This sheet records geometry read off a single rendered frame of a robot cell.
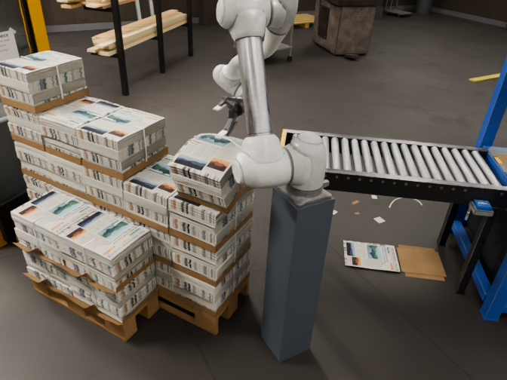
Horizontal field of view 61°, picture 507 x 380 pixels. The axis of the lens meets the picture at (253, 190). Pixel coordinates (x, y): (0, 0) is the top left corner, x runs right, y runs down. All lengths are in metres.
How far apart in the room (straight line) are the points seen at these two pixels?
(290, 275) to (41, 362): 1.41
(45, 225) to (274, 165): 1.35
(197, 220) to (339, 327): 1.11
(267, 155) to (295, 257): 0.52
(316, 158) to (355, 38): 6.69
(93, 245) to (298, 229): 1.04
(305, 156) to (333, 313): 1.30
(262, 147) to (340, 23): 6.58
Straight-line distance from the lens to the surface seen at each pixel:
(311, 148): 1.71
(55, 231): 2.45
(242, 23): 1.71
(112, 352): 2.58
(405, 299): 2.98
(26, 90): 2.61
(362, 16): 8.31
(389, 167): 2.68
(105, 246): 2.27
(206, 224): 2.07
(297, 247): 1.91
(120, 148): 2.24
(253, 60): 1.70
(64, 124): 2.48
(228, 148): 2.00
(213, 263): 2.20
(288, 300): 2.12
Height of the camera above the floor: 2.00
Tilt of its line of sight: 32 degrees down
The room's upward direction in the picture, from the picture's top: 3 degrees clockwise
